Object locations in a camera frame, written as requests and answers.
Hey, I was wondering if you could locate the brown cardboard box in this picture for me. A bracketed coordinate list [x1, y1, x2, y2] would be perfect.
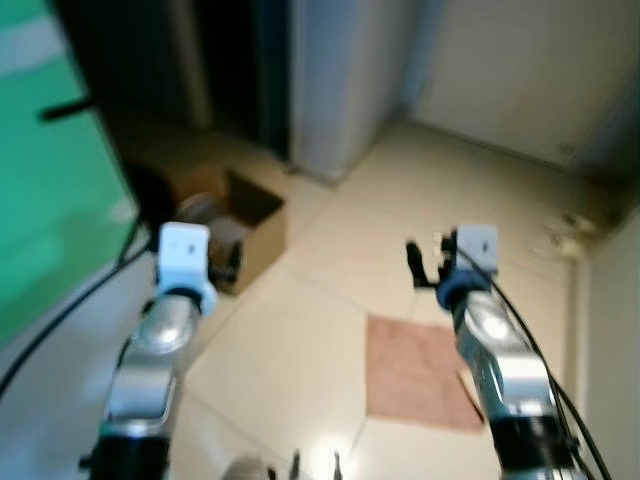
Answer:
[150, 163, 288, 297]

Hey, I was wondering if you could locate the pink floor mat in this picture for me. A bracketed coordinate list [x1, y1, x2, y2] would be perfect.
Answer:
[364, 314, 488, 434]

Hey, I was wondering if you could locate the small white floor clutter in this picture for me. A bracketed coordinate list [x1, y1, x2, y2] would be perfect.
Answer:
[543, 212, 603, 263]

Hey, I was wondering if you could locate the green board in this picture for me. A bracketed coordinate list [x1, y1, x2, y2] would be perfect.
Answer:
[0, 0, 141, 351]

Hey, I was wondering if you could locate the white door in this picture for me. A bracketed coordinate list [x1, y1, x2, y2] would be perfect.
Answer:
[289, 0, 446, 187]

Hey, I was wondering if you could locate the grey robot foot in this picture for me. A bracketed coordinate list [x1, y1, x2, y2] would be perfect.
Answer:
[222, 455, 279, 480]

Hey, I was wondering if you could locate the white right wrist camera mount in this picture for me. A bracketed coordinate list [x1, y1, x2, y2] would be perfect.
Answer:
[448, 225, 500, 277]

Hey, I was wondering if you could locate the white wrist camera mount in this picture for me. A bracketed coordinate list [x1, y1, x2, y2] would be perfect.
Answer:
[448, 225, 500, 277]
[157, 222, 218, 313]

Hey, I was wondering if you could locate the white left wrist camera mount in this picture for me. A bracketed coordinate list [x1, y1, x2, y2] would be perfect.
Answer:
[157, 222, 218, 313]

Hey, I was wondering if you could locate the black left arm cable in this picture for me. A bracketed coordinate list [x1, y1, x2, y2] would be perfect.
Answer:
[0, 215, 153, 399]

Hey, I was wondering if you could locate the black door handle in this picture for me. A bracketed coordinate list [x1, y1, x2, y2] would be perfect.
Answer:
[38, 98, 97, 124]

